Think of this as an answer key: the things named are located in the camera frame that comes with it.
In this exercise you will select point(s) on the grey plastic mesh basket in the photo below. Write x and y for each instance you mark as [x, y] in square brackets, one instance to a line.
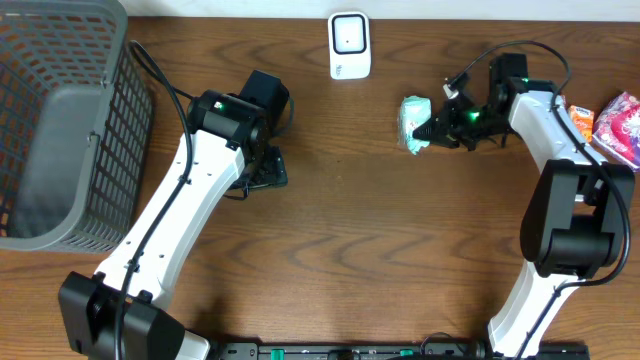
[76, 121]

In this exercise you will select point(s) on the mint green wipes packet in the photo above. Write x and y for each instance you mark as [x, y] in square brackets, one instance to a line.
[414, 111]

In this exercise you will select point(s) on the purple pink floral pack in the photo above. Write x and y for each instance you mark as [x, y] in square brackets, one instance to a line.
[617, 129]

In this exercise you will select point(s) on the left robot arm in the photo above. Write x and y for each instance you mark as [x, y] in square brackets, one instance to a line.
[120, 312]

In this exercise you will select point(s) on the small orange carton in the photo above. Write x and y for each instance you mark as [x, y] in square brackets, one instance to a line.
[583, 119]

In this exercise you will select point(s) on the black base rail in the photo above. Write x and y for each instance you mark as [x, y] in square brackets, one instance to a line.
[442, 349]

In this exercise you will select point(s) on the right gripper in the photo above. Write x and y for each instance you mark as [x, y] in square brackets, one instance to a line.
[444, 124]

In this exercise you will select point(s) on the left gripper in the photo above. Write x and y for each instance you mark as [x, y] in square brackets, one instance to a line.
[270, 170]

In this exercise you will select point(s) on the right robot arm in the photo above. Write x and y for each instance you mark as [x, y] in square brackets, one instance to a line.
[576, 230]

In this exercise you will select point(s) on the white barcode scanner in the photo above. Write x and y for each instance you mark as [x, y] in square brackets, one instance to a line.
[349, 44]

